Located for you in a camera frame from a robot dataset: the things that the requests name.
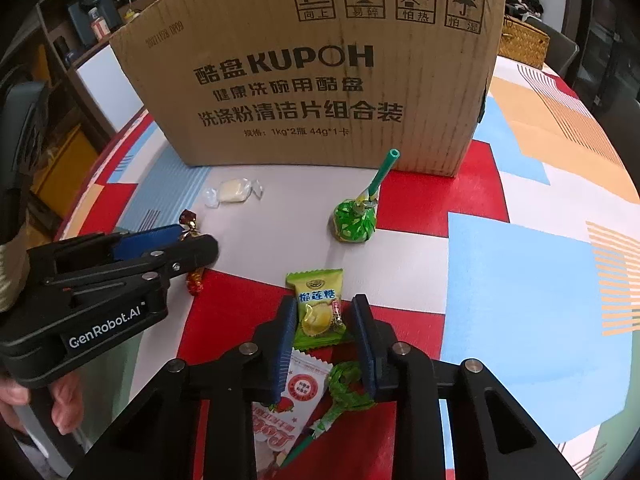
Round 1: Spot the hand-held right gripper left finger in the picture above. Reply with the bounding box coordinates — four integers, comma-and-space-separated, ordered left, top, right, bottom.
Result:
75, 295, 298, 480

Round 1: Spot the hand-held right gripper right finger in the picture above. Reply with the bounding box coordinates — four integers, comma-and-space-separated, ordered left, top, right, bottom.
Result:
350, 293, 571, 480

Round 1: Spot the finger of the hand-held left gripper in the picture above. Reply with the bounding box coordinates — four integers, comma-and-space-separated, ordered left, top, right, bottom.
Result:
27, 224, 185, 281
42, 234, 220, 295

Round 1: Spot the red gold candy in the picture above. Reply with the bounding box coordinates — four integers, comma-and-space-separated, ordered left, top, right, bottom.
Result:
179, 209, 207, 297

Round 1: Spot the green yellow candy packet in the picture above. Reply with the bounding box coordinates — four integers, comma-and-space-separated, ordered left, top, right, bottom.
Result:
285, 269, 348, 352

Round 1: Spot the brown cardboard box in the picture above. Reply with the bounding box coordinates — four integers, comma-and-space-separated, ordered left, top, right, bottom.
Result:
109, 0, 508, 177

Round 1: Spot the person's left hand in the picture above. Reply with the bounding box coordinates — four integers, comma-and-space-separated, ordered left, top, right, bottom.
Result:
50, 375, 86, 436

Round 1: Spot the green wrapped lollipop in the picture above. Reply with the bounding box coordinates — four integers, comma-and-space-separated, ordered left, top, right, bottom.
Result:
277, 360, 376, 466
331, 147, 402, 245

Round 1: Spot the white wrapped candy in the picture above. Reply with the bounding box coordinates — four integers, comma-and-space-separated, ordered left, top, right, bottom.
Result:
204, 177, 265, 208

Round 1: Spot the red white strawberry packet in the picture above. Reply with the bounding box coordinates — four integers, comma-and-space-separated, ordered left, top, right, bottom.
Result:
252, 350, 333, 480

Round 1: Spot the yellow storage box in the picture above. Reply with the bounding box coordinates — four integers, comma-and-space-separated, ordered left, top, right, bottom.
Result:
30, 125, 98, 211

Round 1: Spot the dark grey dining chair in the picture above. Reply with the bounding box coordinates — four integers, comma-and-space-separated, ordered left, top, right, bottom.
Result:
547, 35, 581, 78
0, 80, 51, 201

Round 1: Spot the black countertop appliance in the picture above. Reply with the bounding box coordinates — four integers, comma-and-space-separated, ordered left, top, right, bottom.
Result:
67, 0, 123, 46

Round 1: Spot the woven straw basket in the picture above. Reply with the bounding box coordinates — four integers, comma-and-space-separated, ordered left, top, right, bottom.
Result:
497, 14, 551, 70

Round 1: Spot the pile of dark clothes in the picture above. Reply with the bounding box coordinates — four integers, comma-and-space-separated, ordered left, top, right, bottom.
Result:
505, 0, 545, 17

